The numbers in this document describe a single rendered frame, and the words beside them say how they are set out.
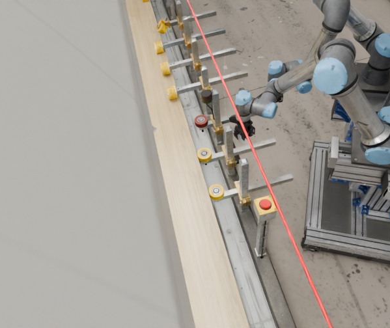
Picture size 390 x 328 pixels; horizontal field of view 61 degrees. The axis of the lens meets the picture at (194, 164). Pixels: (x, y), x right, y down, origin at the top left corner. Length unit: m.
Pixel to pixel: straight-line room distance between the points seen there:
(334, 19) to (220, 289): 1.27
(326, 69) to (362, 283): 1.67
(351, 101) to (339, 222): 1.25
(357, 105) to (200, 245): 0.89
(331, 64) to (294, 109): 2.06
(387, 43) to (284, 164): 1.32
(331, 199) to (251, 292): 1.04
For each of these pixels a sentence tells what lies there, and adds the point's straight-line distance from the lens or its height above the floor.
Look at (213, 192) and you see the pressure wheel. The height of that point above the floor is 0.90.
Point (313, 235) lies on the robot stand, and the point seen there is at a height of 0.23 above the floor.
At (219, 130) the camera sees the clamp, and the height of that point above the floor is 0.85.
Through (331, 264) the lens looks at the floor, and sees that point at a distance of 2.58.
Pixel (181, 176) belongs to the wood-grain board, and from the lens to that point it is 1.78.
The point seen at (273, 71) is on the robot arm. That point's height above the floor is 1.16.
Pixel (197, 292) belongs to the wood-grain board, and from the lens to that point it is 1.53.
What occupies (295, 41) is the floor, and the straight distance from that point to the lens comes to 4.12.
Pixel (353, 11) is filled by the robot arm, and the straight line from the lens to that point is 1.91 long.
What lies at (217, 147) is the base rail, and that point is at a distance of 2.12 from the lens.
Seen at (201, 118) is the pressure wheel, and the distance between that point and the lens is 2.01.
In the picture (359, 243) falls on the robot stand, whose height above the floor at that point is 0.23.
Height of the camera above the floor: 2.38
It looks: 54 degrees down
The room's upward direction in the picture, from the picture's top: 12 degrees counter-clockwise
